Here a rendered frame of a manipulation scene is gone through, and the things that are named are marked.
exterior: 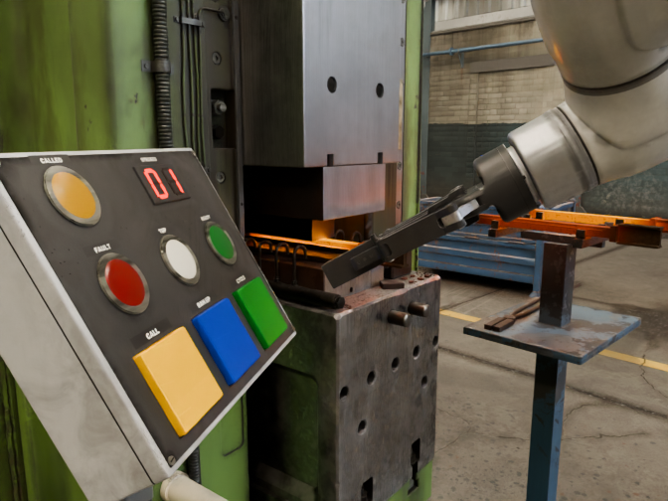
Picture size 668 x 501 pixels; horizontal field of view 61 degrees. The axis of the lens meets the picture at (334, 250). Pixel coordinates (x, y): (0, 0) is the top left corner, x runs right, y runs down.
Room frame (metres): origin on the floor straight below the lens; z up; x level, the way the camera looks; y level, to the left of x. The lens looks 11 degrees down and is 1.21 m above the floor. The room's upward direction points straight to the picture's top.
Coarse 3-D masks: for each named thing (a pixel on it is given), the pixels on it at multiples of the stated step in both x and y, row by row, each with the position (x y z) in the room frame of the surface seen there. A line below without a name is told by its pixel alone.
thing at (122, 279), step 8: (112, 264) 0.47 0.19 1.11; (120, 264) 0.48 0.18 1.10; (128, 264) 0.49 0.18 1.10; (112, 272) 0.47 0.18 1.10; (120, 272) 0.47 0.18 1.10; (128, 272) 0.48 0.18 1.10; (136, 272) 0.49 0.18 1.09; (112, 280) 0.46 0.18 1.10; (120, 280) 0.47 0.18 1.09; (128, 280) 0.48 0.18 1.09; (136, 280) 0.49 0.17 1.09; (112, 288) 0.45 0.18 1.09; (120, 288) 0.46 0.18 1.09; (128, 288) 0.47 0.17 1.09; (136, 288) 0.48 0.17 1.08; (120, 296) 0.46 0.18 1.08; (128, 296) 0.46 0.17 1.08; (136, 296) 0.47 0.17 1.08; (128, 304) 0.46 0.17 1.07; (136, 304) 0.47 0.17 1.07
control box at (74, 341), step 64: (0, 192) 0.42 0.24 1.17; (128, 192) 0.56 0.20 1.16; (192, 192) 0.68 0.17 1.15; (0, 256) 0.42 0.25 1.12; (64, 256) 0.43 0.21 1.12; (128, 256) 0.50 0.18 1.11; (0, 320) 0.42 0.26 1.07; (64, 320) 0.41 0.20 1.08; (128, 320) 0.45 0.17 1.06; (64, 384) 0.41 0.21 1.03; (128, 384) 0.41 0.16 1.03; (64, 448) 0.41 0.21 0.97; (128, 448) 0.40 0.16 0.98; (192, 448) 0.43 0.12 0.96
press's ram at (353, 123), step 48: (240, 0) 1.05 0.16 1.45; (288, 0) 0.98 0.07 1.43; (336, 0) 1.03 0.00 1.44; (384, 0) 1.15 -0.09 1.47; (240, 48) 1.06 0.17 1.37; (288, 48) 0.98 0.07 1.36; (336, 48) 1.03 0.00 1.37; (384, 48) 1.15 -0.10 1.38; (288, 96) 0.99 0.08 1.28; (336, 96) 1.03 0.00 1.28; (384, 96) 1.15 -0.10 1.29; (288, 144) 0.99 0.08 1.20; (336, 144) 1.03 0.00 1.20; (384, 144) 1.16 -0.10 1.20
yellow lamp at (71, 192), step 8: (56, 176) 0.48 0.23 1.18; (64, 176) 0.48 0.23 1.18; (72, 176) 0.49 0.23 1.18; (56, 184) 0.47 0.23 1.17; (64, 184) 0.48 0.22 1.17; (72, 184) 0.49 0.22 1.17; (80, 184) 0.50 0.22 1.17; (56, 192) 0.46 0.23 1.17; (64, 192) 0.47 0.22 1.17; (72, 192) 0.48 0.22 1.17; (80, 192) 0.49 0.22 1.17; (88, 192) 0.50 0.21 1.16; (64, 200) 0.47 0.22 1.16; (72, 200) 0.47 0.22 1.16; (80, 200) 0.48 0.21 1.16; (88, 200) 0.49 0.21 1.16; (72, 208) 0.47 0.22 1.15; (80, 208) 0.48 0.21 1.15; (88, 208) 0.49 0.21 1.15; (80, 216) 0.47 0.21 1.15; (88, 216) 0.48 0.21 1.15
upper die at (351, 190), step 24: (264, 168) 1.09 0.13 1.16; (288, 168) 1.05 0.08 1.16; (312, 168) 1.02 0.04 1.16; (336, 168) 1.03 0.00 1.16; (360, 168) 1.09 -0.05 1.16; (384, 168) 1.16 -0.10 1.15; (264, 192) 1.09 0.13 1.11; (288, 192) 1.05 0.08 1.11; (312, 192) 1.02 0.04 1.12; (336, 192) 1.03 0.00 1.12; (360, 192) 1.09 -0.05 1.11; (384, 192) 1.16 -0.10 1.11; (288, 216) 1.06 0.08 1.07; (312, 216) 1.02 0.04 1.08; (336, 216) 1.03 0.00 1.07
